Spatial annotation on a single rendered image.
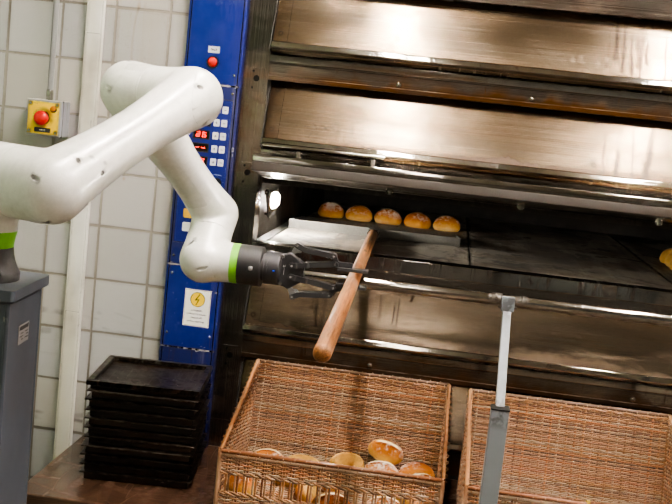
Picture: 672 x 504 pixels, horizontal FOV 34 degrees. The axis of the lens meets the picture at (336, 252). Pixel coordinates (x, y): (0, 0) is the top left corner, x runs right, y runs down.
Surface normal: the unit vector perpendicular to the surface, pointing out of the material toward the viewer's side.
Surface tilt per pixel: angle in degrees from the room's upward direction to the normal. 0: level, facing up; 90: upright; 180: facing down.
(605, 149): 70
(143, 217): 90
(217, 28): 90
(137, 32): 90
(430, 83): 90
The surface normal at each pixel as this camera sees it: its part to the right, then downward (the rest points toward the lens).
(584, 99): -0.11, 0.12
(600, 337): -0.07, -0.22
